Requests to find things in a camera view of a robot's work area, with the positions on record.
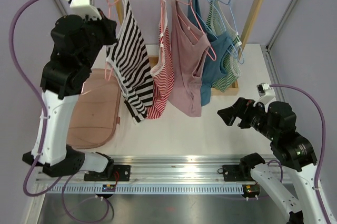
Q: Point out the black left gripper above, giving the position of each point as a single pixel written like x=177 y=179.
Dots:
x=108 y=26

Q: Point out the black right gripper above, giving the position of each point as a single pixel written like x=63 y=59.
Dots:
x=242 y=108

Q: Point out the black white striped tank top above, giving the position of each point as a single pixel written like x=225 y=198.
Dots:
x=130 y=64

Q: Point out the red white striped tank top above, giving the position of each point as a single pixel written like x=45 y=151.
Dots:
x=163 y=77

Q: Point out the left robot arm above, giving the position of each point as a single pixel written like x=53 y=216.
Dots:
x=77 y=43

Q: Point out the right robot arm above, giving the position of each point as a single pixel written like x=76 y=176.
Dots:
x=293 y=151

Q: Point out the teal blue tank top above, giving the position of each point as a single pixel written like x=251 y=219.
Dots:
x=213 y=69

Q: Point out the dusty pink tank top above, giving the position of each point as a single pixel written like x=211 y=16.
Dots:
x=189 y=46

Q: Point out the green white striped tank top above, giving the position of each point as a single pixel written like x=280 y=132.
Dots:
x=229 y=63

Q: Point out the translucent pink plastic basin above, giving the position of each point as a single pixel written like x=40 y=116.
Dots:
x=95 y=115

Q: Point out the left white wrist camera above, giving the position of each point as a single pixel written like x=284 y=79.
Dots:
x=84 y=8

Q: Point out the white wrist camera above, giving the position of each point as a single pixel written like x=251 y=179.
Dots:
x=84 y=8
x=266 y=94

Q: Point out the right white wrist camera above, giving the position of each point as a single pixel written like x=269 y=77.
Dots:
x=266 y=94

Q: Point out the aluminium mounting rail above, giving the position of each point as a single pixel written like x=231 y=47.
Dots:
x=188 y=169

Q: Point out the white slotted cable duct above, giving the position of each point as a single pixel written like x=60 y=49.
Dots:
x=149 y=189

